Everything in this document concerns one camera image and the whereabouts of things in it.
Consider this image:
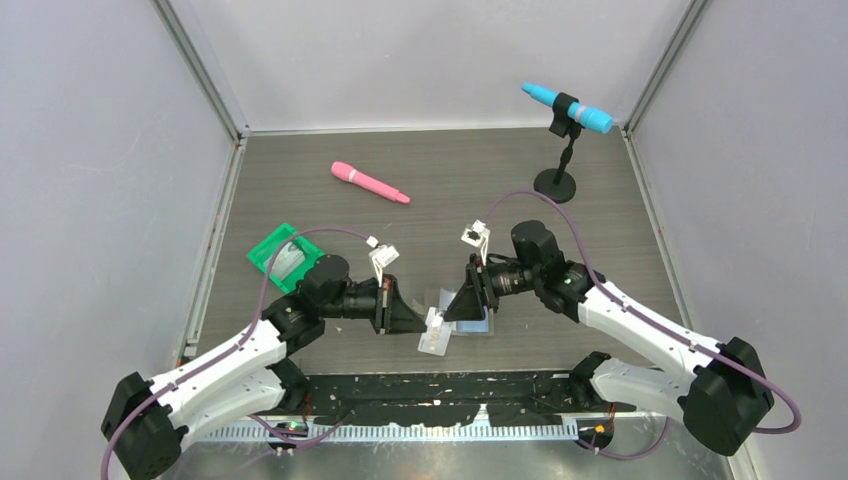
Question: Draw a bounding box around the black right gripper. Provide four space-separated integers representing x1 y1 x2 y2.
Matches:
445 253 542 323

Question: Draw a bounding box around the silver card in bin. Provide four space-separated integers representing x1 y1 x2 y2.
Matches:
265 242 306 280

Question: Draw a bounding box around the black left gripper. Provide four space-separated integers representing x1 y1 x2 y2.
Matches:
321 273 426 334

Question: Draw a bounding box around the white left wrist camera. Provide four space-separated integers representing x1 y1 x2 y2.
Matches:
366 236 400 285

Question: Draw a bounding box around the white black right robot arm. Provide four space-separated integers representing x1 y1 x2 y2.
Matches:
443 220 774 456

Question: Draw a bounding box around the white gold VIP card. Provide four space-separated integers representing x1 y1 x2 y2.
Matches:
417 307 453 357

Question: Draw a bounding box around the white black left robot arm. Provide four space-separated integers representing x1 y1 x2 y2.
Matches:
101 255 427 479

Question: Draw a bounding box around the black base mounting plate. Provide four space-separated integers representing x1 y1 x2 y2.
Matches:
263 371 610 427

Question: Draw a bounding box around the aluminium front rail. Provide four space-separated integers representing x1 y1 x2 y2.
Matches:
199 411 665 443

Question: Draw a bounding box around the pink toy microphone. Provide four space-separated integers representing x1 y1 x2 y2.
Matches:
331 161 411 205

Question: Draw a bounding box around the grey card holder wallet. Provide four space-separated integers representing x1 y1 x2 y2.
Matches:
412 288 494 336

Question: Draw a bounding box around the green plastic bin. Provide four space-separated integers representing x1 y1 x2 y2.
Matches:
246 223 324 294

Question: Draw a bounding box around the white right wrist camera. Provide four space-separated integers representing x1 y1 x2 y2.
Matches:
461 220 490 265

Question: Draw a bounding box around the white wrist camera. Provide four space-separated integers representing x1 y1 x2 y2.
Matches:
366 236 400 285
461 220 490 265

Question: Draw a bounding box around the black microphone stand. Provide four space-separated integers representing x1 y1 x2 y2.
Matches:
533 127 583 204

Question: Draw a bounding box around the blue toy microphone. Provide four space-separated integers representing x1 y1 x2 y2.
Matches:
521 82 614 137

